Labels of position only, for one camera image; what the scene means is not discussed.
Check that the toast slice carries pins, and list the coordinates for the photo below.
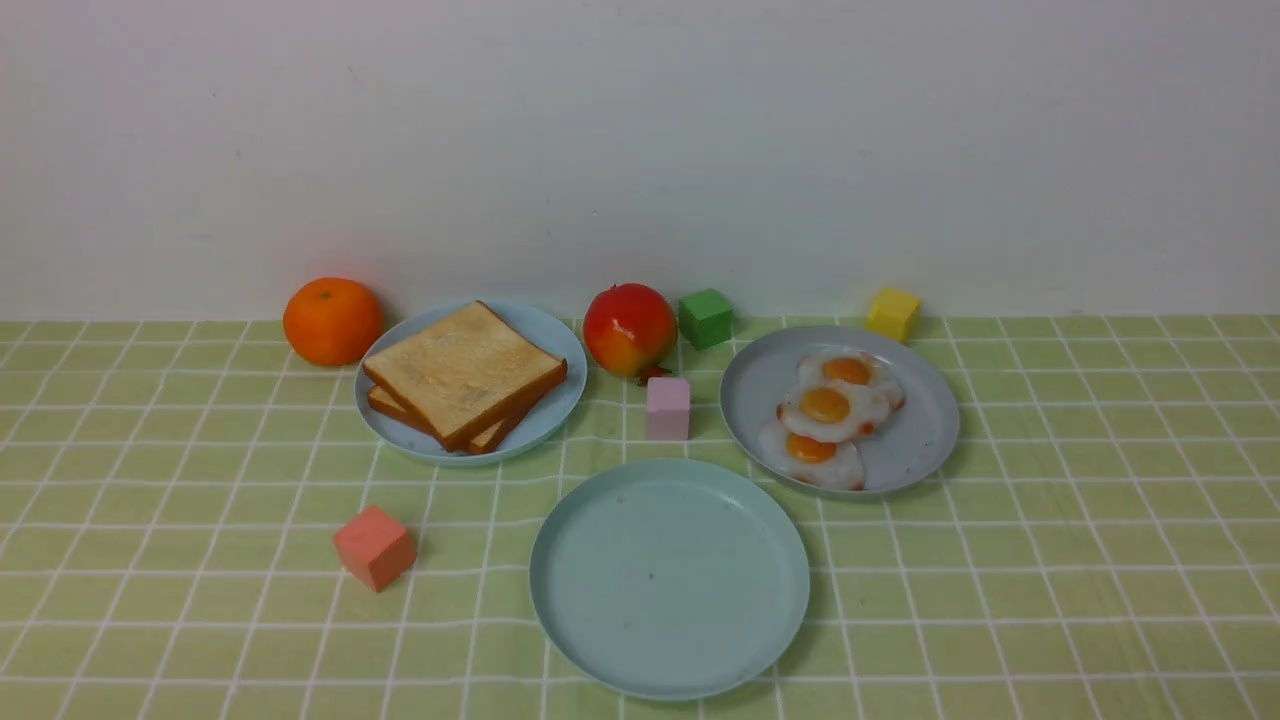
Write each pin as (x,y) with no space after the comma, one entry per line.
(465,373)
(483,443)

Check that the green checkered tablecloth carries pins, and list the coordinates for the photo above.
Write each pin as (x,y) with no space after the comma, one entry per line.
(1103,543)

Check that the yellow cube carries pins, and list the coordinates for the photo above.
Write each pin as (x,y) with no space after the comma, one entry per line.
(893,314)

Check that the orange fruit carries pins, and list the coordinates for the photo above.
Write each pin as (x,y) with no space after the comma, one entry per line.
(333,321)

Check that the red yellow apple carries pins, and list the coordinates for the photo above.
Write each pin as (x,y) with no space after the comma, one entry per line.
(629,331)

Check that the teal empty plate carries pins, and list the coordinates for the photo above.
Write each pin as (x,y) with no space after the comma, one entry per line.
(670,580)

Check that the pink block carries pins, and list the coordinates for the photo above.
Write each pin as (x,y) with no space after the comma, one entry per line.
(668,409)

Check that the salmon red cube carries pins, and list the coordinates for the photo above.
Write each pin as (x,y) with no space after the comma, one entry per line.
(375,548)

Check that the fried egg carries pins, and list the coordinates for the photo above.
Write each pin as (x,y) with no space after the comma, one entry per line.
(835,466)
(833,411)
(854,366)

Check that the grey egg plate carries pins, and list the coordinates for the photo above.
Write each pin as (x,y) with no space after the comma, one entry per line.
(910,445)

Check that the light blue bread plate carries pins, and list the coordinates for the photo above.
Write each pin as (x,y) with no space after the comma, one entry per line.
(539,425)

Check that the green cube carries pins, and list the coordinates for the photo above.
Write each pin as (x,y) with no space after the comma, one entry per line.
(705,318)

